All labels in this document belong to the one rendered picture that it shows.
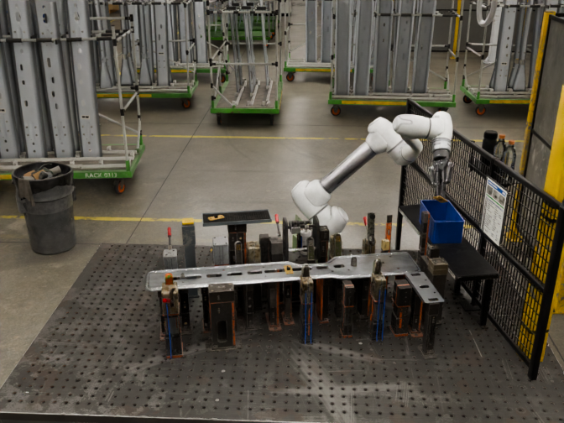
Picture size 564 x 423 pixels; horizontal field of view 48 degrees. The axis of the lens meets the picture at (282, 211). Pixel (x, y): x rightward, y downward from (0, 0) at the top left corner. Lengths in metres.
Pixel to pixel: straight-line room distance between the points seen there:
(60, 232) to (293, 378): 3.30
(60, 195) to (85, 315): 2.24
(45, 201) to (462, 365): 3.74
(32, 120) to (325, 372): 5.13
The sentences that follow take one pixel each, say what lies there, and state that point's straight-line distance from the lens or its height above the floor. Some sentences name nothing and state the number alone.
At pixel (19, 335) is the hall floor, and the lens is 4.85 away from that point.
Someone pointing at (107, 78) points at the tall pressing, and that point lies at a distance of 10.62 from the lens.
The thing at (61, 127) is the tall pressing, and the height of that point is 0.65.
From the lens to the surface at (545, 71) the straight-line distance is 5.58.
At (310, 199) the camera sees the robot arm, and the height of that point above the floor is 1.10.
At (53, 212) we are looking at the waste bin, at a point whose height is 0.40.
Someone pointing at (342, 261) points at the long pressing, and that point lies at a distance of 3.31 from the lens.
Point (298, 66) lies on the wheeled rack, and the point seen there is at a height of 0.28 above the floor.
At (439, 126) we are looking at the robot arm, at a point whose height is 1.71.
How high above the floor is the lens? 2.55
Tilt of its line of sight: 24 degrees down
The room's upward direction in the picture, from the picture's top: straight up
